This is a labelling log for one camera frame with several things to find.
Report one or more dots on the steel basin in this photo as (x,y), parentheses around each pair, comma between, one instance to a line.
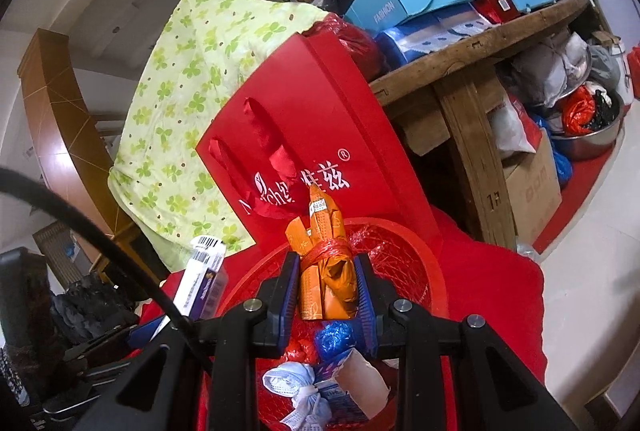
(590,143)

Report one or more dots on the black crumpled wrapper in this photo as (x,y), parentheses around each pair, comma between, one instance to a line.
(90,306)

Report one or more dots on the blue white plastic packets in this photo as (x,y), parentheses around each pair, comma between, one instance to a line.
(425,36)

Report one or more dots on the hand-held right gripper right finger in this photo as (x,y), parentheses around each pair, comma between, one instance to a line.
(367,311)

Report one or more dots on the red paper gift bag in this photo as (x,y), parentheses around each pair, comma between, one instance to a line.
(320,111)

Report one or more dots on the white face mask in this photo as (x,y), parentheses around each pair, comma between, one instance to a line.
(290,381)

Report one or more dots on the wooden table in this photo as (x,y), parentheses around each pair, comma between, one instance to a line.
(470,136)

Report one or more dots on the red plastic mesh basket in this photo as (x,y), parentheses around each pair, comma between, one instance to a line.
(395,256)

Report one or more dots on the orange red plastic bag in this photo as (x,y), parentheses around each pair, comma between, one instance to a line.
(580,111)

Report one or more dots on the black plastic bag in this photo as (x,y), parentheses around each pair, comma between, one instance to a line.
(606,106)

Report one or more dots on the blue plastic bag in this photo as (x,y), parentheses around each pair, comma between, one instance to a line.
(332,338)
(562,168)

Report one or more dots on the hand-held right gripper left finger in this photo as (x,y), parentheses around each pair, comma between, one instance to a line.
(289,306)

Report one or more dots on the brown cardboard box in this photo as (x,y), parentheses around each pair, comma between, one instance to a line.
(530,191)

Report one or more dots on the red tablecloth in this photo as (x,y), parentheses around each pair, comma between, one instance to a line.
(490,311)

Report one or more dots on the crumpled red plastic bag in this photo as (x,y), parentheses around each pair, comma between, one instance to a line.
(350,41)

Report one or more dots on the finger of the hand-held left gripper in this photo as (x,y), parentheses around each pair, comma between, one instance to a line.
(75,403)
(147,335)

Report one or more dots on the red floor mat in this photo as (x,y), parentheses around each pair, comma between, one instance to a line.
(575,206)

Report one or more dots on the green clover print blanket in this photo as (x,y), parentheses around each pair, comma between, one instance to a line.
(190,111)

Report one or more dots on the white plastic bag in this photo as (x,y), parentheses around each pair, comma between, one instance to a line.
(510,126)

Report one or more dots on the grey cloth bundle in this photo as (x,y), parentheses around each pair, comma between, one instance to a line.
(545,66)

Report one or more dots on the brown wooden cabinet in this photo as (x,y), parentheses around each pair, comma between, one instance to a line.
(50,111)

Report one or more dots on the small printed carton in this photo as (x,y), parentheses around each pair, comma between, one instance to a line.
(362,386)

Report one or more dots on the small white box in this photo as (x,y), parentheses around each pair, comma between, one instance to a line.
(200,286)

